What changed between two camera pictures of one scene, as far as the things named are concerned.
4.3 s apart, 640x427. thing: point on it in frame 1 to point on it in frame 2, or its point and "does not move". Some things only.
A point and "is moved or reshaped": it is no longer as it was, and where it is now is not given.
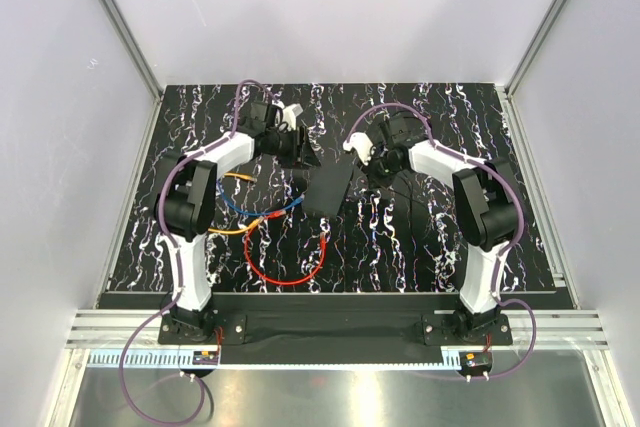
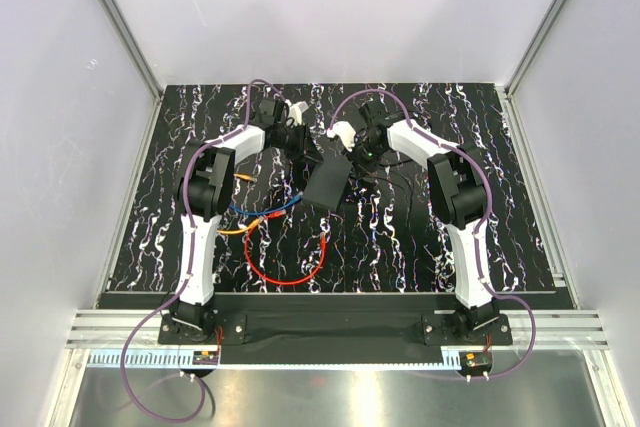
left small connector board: [205, 357] does not move
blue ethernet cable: [294, 202] does not move
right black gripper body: [379, 168] to [364, 156]
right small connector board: [476, 360] does not move
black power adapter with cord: [402, 182] is moved or reshaped
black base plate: [337, 320] does not move
